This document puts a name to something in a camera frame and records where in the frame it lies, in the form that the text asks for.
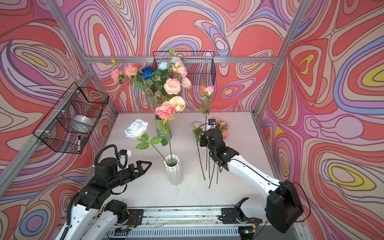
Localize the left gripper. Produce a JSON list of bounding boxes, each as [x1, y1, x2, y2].
[[107, 160, 152, 191]]

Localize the white ribbed vase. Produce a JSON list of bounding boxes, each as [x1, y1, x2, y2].
[[164, 155, 183, 186]]

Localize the white rose flower stem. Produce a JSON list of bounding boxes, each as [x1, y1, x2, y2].
[[125, 119, 168, 163]]

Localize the teal cylindrical vase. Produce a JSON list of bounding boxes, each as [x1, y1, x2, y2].
[[155, 115, 172, 140]]

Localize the red rose flower stem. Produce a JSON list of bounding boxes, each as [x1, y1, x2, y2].
[[156, 106, 174, 155]]

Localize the small pink rose stem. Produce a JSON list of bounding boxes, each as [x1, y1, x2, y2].
[[198, 87, 214, 130]]

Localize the peach rose flower stem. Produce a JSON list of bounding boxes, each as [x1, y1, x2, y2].
[[162, 96, 186, 113]]

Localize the pink peach rose stem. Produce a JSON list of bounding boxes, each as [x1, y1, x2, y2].
[[163, 63, 192, 96]]

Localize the blue rose flower stem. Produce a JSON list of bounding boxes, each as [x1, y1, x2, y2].
[[140, 66, 158, 111]]

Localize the pink carnation flower stem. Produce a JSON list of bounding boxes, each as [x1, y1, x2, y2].
[[111, 59, 145, 94]]

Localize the white pale-blue flower stem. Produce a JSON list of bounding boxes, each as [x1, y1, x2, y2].
[[157, 48, 183, 85]]

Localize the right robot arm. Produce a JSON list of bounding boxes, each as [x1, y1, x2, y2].
[[200, 129, 304, 233]]

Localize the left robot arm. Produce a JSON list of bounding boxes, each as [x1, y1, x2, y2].
[[56, 158, 152, 240]]

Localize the bunch of artificial flowers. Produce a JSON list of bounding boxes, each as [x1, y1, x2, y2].
[[193, 118, 233, 172]]

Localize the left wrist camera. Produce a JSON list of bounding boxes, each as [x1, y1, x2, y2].
[[119, 150, 132, 165]]

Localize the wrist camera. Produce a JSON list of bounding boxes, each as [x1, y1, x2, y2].
[[119, 150, 132, 165], [208, 118, 217, 127]]

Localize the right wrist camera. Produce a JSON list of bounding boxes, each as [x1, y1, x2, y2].
[[208, 118, 217, 127]]

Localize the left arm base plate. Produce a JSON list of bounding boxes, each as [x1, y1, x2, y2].
[[116, 209, 144, 228]]

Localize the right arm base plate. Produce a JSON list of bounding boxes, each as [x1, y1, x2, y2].
[[218, 207, 263, 226]]

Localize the black wire basket left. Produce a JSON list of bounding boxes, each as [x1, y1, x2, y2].
[[33, 83, 109, 154]]

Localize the black wire basket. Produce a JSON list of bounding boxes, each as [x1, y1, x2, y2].
[[152, 50, 216, 87], [33, 83, 109, 154]]

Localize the black wire basket back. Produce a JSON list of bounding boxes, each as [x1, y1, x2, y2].
[[152, 50, 216, 87]]

